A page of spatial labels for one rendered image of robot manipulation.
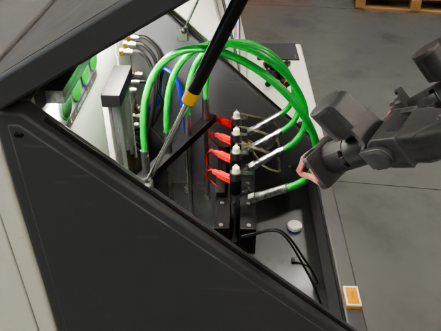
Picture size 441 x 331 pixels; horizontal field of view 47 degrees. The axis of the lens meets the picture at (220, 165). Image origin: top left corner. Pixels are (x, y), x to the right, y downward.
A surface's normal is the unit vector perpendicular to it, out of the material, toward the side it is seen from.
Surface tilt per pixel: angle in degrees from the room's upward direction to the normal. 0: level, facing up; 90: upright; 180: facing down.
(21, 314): 90
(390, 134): 41
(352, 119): 46
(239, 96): 90
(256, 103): 90
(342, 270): 0
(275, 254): 0
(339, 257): 0
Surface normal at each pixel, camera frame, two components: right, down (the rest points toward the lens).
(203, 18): -0.03, 0.58
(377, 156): -0.61, 0.72
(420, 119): -0.64, -0.70
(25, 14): 0.00, -0.81
